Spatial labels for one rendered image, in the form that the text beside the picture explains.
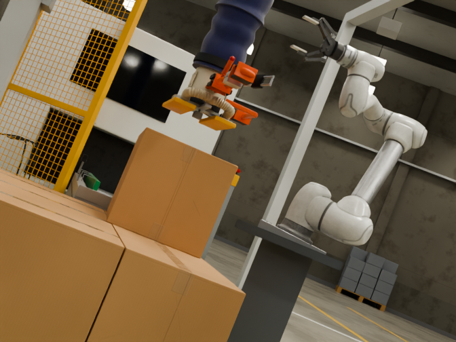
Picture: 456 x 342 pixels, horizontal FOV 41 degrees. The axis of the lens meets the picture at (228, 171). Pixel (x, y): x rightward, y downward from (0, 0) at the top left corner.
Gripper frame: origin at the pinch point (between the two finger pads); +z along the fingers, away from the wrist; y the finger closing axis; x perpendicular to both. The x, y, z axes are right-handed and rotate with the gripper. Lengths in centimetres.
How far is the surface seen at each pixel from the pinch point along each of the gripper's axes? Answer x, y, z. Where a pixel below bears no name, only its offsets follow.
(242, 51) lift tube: 17.6, 13.7, 15.9
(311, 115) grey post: 344, -45, -140
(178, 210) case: -5, 89, 19
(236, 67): -38, 34, 27
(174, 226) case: -5, 95, 19
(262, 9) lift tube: 18.1, -7.7, 15.1
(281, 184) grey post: 343, 33, -139
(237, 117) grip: 52, 35, -1
